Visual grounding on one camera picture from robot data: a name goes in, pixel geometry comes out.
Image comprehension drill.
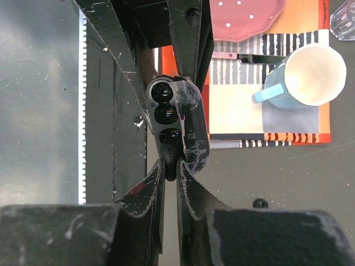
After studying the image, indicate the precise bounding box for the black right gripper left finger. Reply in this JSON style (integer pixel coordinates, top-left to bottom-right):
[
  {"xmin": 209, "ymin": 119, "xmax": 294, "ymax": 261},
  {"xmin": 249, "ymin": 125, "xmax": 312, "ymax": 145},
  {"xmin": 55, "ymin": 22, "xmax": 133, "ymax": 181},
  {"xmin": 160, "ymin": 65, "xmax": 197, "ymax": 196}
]
[{"xmin": 1, "ymin": 160, "xmax": 165, "ymax": 265}]

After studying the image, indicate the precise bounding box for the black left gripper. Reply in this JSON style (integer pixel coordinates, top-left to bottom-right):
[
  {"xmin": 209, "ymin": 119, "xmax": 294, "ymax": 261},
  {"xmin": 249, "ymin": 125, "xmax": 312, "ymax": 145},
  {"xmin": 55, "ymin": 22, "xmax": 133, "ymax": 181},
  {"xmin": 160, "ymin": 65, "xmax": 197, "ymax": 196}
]
[{"xmin": 75, "ymin": 0, "xmax": 214, "ymax": 127}]

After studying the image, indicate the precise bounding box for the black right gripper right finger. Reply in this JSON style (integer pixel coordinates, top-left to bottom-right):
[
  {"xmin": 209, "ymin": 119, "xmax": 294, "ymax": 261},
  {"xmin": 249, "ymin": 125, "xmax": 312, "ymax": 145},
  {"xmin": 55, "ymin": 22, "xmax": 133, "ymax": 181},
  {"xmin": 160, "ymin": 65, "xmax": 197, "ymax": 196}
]
[{"xmin": 176, "ymin": 160, "xmax": 354, "ymax": 265}]

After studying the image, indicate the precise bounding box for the black taped earbud charging case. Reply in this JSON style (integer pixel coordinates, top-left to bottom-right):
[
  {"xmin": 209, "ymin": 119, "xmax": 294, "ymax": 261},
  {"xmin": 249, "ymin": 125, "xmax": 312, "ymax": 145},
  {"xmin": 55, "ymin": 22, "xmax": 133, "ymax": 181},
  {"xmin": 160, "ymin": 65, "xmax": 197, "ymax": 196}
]
[{"xmin": 146, "ymin": 75, "xmax": 210, "ymax": 181}]

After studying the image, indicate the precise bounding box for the pink dotted plate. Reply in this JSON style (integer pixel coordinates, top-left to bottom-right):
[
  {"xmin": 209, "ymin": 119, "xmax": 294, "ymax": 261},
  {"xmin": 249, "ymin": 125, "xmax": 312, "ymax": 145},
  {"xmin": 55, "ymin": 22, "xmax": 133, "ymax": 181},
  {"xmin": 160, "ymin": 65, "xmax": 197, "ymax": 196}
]
[{"xmin": 210, "ymin": 0, "xmax": 286, "ymax": 42}]

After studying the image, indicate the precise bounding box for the orange patchwork placemat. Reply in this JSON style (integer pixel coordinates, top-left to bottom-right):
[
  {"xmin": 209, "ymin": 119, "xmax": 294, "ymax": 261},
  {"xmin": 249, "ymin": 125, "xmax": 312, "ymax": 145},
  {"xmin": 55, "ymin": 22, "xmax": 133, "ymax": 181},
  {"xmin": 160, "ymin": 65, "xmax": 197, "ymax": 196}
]
[{"xmin": 158, "ymin": 0, "xmax": 331, "ymax": 149}]

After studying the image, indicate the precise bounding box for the blue mug white inside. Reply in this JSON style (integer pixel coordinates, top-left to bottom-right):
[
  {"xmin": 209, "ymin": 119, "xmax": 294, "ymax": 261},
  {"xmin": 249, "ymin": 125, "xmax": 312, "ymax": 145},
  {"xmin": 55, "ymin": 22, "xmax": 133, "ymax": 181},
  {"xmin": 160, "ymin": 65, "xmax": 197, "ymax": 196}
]
[{"xmin": 252, "ymin": 43, "xmax": 347, "ymax": 109}]

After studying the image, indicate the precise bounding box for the clear plastic cup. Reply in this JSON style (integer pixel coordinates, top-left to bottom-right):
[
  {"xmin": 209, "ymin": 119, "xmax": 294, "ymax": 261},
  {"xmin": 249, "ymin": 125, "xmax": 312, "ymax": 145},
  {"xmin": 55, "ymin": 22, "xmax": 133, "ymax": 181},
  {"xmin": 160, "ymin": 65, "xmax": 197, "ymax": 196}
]
[{"xmin": 329, "ymin": 0, "xmax": 354, "ymax": 41}]

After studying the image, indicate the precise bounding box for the white slotted cable duct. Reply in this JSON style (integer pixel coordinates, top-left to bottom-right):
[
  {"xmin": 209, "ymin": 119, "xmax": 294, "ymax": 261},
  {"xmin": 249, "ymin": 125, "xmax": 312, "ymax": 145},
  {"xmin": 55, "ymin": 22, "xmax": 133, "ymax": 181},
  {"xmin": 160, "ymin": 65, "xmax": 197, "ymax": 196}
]
[{"xmin": 78, "ymin": 11, "xmax": 87, "ymax": 204}]

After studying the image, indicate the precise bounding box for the pink handled knife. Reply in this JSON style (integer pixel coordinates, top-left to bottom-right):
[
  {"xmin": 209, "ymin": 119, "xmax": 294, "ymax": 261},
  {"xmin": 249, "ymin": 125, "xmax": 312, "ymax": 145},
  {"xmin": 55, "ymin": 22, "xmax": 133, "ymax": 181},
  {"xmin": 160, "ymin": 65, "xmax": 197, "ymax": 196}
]
[{"xmin": 211, "ymin": 52, "xmax": 286, "ymax": 65}]

